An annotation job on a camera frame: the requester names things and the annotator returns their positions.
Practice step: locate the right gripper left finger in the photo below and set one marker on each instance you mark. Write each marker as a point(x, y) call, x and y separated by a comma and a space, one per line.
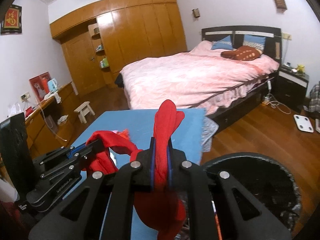
point(102, 206)

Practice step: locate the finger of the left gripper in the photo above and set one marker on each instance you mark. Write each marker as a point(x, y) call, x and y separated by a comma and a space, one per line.
point(77, 149)
point(93, 147)

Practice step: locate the red cloth garment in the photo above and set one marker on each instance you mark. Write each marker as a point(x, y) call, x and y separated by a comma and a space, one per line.
point(161, 209)

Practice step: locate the red plastic bag ball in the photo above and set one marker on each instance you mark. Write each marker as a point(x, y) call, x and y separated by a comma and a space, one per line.
point(125, 134)

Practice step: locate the black lined trash bin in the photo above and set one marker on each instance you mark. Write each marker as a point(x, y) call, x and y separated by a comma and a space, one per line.
point(255, 192)

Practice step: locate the wooden side cabinet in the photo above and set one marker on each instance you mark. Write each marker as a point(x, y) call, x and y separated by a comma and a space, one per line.
point(51, 124)

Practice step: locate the small white wooden stool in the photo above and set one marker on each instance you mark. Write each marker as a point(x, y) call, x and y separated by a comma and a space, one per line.
point(83, 110)

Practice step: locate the blue table mat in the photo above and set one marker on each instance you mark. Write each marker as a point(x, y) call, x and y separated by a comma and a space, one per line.
point(139, 123)

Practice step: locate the light blue electric kettle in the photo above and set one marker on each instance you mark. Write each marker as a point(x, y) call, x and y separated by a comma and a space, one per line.
point(52, 85)

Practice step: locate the red picture box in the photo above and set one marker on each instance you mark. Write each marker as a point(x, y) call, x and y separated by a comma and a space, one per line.
point(39, 85)

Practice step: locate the wooden wardrobe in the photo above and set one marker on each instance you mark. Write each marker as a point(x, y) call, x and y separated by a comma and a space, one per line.
point(99, 39)

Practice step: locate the white bathroom scale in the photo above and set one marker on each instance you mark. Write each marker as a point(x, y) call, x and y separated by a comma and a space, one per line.
point(303, 123)

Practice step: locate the bed with pink duvet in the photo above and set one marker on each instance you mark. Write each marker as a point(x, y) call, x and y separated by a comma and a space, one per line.
point(226, 89)

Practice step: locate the red white book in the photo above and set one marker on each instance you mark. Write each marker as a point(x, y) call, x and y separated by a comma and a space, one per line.
point(317, 125)

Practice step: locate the plaid cloth on chair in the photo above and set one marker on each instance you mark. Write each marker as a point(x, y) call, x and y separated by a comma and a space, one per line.
point(314, 103)

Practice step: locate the black white nightstand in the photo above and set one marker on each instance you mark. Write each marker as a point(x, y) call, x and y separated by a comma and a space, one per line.
point(290, 88)

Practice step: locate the brown dotted pillow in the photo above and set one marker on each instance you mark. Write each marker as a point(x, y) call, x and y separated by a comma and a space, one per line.
point(243, 53)

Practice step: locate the left blue pillow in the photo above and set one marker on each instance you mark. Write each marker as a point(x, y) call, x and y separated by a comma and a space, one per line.
point(225, 43)

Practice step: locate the blue pillow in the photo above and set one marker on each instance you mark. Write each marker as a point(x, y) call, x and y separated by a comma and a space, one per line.
point(257, 42)
point(225, 43)

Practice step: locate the yellow plush toy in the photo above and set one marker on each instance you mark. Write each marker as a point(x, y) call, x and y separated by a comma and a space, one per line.
point(300, 69)

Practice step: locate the right blue pillow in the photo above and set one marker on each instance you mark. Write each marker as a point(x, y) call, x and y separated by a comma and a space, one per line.
point(257, 42)

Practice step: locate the framed red wall picture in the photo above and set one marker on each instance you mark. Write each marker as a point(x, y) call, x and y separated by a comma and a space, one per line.
point(12, 23)

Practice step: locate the left wall lamp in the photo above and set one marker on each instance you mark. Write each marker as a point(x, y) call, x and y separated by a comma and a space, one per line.
point(196, 13)

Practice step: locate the wall lamp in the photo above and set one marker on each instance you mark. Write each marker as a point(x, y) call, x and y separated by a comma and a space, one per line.
point(280, 5)
point(196, 13)

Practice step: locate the right wall lamp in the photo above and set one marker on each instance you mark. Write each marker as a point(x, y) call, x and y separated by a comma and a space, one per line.
point(280, 5)

